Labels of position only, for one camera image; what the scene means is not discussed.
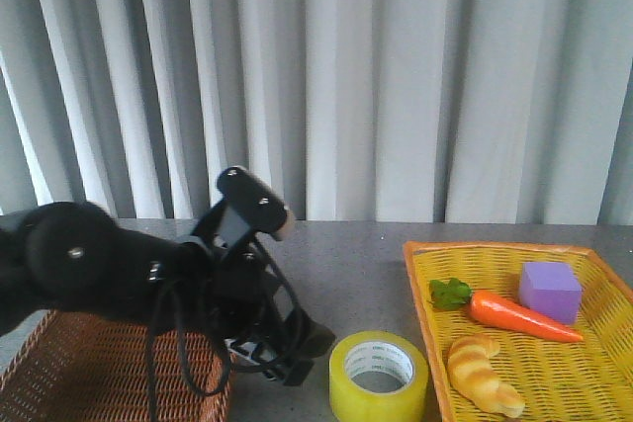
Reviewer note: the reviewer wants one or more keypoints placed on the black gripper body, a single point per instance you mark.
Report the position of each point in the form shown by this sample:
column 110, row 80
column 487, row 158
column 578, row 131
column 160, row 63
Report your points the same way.
column 246, row 307

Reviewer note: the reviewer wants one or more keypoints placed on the yellow packing tape roll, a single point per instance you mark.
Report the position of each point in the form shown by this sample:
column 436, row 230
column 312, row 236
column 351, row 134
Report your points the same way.
column 377, row 376

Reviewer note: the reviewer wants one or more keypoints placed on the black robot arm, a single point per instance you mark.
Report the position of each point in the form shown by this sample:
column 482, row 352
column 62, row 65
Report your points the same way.
column 75, row 258

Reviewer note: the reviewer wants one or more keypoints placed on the orange toy carrot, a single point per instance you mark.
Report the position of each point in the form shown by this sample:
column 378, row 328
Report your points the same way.
column 496, row 311

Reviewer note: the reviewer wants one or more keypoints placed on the brown wicker basket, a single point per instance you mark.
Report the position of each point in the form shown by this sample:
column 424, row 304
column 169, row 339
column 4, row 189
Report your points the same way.
column 78, row 367

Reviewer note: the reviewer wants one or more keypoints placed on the toy croissant bread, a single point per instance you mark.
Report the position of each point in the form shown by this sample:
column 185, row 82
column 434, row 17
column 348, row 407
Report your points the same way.
column 471, row 373

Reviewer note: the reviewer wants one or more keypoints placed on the grey pleated curtain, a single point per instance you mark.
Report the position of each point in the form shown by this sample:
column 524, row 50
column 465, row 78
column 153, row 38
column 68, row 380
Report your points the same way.
column 461, row 111

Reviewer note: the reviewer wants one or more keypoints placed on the purple foam cube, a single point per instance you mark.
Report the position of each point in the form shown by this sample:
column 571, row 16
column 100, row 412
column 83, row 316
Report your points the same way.
column 552, row 289

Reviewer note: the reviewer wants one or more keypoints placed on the yellow woven basket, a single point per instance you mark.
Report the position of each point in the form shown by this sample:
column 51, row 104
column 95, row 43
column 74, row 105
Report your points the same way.
column 586, row 381

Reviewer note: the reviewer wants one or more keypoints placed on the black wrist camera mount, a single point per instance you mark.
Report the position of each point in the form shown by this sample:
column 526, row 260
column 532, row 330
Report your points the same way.
column 251, row 208

